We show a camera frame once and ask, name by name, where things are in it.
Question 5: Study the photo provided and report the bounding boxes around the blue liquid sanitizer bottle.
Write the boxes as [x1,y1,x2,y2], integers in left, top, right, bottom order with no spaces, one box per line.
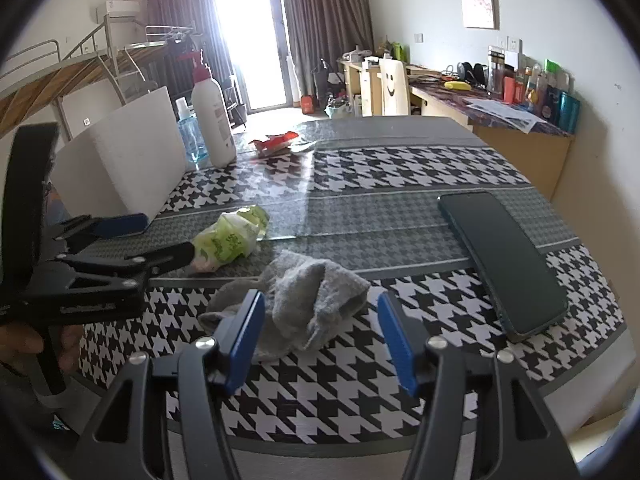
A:
[174,97,208,163]

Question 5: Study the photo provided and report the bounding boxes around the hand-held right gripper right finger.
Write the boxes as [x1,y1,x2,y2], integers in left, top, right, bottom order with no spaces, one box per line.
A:
[376,291,581,480]

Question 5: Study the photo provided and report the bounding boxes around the brown curtain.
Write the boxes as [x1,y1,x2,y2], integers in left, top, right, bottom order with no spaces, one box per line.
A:
[280,0,376,98]
[145,0,221,91]

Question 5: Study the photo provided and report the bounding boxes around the light wooden desk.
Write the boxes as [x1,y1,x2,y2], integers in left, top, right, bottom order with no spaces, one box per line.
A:
[337,57,426,117]

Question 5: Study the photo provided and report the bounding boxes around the glass balcony door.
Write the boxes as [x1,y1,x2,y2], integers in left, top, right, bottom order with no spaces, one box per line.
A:
[212,0,293,111]

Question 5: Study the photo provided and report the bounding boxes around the black headphones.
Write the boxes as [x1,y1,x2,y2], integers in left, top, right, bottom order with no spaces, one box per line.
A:
[457,61,488,83]

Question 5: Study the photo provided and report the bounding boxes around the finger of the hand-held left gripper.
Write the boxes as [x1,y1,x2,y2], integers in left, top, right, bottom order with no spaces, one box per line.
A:
[55,212,151,257]
[64,241,196,284]

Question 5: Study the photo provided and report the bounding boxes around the black bag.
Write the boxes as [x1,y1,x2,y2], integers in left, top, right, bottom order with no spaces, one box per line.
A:
[312,59,346,98]

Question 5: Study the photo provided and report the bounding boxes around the wooden desk with patterned cover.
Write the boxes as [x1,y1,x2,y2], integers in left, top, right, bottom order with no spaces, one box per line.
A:
[410,80,576,201]

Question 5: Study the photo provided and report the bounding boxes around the row of toiletry bottles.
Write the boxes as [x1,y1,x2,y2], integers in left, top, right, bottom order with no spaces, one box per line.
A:
[487,45,582,133]

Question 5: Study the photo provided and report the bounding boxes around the wooden chair with smiley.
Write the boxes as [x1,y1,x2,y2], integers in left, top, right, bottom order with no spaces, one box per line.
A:
[377,57,412,117]

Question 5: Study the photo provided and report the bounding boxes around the white foam box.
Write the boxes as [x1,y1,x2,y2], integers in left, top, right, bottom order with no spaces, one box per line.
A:
[50,85,187,218]

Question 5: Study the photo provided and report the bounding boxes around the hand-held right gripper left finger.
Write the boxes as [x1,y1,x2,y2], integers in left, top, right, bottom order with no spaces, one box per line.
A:
[82,289,267,480]

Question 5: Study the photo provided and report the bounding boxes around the red snack wrapper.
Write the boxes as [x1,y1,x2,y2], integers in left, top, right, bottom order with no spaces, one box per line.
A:
[248,131,301,156]

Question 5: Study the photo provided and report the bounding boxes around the grey sock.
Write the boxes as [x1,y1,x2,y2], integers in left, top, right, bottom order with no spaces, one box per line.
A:
[197,249,372,363]

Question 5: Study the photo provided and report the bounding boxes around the houndstooth tablecloth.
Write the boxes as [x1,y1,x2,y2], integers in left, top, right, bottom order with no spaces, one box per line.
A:
[80,115,628,446]

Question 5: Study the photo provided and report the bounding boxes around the person's left hand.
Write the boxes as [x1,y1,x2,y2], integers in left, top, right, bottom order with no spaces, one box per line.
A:
[0,324,86,375]

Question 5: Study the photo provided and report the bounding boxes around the green tissue packet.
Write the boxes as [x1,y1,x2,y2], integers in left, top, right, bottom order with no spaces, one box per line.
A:
[192,204,271,272]

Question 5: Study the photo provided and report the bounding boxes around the dark hanging clothes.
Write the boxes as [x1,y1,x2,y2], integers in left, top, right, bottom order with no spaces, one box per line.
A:
[167,32,206,61]

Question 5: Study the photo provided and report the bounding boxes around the white air conditioner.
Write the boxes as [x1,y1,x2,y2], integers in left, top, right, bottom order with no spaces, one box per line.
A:
[92,0,141,23]

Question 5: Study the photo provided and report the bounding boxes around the white printed paper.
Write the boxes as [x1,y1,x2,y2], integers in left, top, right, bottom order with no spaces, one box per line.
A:
[465,97,543,133]

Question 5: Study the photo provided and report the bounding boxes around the black folding chair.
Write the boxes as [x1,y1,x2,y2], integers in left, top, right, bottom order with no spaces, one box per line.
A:
[222,74,248,126]

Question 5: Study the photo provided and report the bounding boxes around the white pump lotion bottle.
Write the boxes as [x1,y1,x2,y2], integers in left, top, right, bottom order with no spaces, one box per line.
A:
[180,50,238,168]

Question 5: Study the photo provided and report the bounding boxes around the black smartphone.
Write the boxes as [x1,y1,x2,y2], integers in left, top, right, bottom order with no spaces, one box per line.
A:
[437,191,570,343]

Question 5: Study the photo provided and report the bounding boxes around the pink wall poster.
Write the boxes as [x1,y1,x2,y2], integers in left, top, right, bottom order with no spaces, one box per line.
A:
[460,0,501,30]

